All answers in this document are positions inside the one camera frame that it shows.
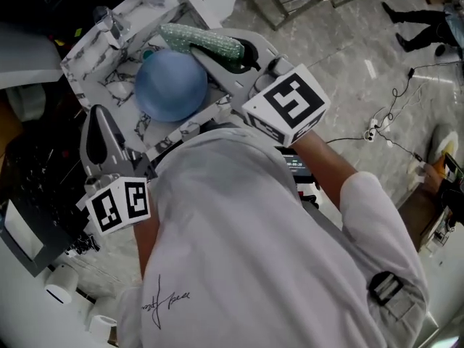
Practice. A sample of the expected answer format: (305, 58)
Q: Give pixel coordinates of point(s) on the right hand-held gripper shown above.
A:
(290, 103)

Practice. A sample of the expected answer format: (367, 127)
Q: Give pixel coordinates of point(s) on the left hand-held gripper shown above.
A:
(119, 205)

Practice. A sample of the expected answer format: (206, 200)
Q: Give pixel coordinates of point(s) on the green textured sponge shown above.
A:
(203, 40)

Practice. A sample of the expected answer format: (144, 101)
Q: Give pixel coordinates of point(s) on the blue large plate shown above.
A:
(170, 85)

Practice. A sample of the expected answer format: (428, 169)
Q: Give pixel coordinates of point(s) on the person's right forearm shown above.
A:
(322, 172)

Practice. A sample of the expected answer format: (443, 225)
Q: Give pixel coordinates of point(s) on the person's left forearm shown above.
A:
(145, 245)

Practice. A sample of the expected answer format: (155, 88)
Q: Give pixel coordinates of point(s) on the black marble vanity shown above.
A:
(36, 180)

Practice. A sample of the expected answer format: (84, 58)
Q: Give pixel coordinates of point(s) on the white rounded ceramic fixture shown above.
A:
(25, 103)

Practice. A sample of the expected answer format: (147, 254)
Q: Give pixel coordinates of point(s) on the white marble sink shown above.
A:
(90, 53)

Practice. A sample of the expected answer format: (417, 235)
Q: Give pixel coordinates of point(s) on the teal sink drain plug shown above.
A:
(146, 53)

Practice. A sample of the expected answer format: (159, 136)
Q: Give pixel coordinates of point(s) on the black tablet screen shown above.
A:
(295, 163)

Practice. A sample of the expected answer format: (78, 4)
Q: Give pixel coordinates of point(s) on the white rectangular inset basin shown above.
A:
(21, 230)

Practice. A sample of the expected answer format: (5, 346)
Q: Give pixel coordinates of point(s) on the white ceramic basin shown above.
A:
(25, 56)

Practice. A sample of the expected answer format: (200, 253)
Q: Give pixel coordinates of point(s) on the chrome faucet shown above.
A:
(108, 24)

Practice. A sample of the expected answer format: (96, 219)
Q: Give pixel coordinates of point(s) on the white slotted dispenser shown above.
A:
(59, 281)

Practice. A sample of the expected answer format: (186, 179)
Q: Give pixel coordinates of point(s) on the white power strip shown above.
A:
(370, 131)

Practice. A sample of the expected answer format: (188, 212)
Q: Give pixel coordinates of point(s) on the person's white shirt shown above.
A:
(253, 248)

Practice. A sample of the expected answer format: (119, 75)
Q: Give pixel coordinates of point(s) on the white ceramic toilet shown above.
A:
(440, 136)

